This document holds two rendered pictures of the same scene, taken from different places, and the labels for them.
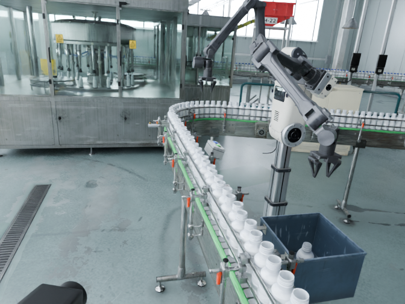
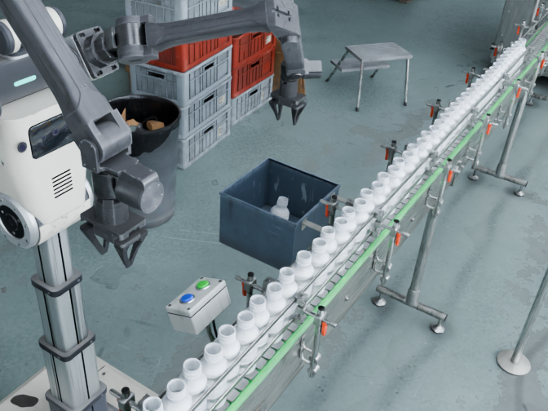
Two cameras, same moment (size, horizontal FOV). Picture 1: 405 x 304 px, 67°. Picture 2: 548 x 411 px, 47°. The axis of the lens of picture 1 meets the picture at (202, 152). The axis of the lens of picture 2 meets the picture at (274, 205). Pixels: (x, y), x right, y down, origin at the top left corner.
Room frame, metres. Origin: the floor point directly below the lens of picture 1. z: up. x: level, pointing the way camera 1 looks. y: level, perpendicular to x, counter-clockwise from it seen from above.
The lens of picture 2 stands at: (2.47, 0.84, 2.16)
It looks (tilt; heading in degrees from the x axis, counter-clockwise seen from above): 34 degrees down; 225
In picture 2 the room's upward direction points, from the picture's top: 4 degrees clockwise
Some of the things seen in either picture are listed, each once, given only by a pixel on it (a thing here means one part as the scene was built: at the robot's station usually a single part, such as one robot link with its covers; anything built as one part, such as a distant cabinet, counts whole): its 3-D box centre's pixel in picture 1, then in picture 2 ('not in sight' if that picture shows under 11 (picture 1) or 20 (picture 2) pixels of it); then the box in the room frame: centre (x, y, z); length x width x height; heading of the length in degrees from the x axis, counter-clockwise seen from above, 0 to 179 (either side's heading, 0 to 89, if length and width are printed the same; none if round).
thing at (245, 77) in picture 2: not in sight; (232, 64); (-0.43, -2.61, 0.33); 0.61 x 0.41 x 0.22; 18
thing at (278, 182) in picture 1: (276, 192); (64, 325); (1.94, -0.54, 0.74); 0.11 x 0.11 x 0.40; 15
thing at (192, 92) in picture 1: (190, 70); not in sight; (7.45, 0.41, 1.15); 1.63 x 1.62 x 2.30; 15
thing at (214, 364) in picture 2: (184, 141); (213, 375); (1.90, 0.12, 1.08); 0.06 x 0.06 x 0.17
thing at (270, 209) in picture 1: (272, 223); (74, 380); (1.94, -0.54, 0.49); 0.13 x 0.13 x 0.40; 15
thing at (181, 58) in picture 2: not in sight; (182, 33); (0.21, -2.34, 0.78); 0.61 x 0.41 x 0.22; 21
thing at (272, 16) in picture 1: (267, 62); not in sight; (8.34, -1.54, 1.40); 0.92 x 0.72 x 2.80; 87
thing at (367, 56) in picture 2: not in sight; (368, 69); (-1.50, -2.16, 0.21); 0.61 x 0.47 x 0.41; 68
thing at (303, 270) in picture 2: (197, 162); (301, 279); (1.53, 0.02, 1.08); 0.06 x 0.06 x 0.17
